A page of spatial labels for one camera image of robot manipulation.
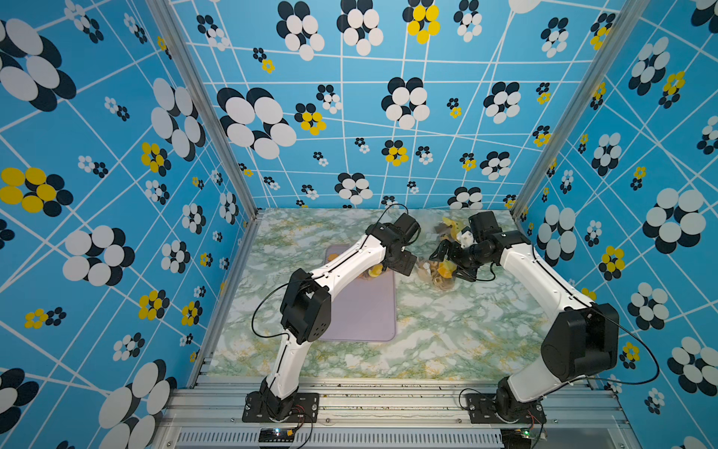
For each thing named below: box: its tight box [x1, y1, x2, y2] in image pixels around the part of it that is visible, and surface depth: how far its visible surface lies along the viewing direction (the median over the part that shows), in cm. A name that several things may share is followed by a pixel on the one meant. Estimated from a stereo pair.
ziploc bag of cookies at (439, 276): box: [416, 260, 458, 291], surface depth 98 cm
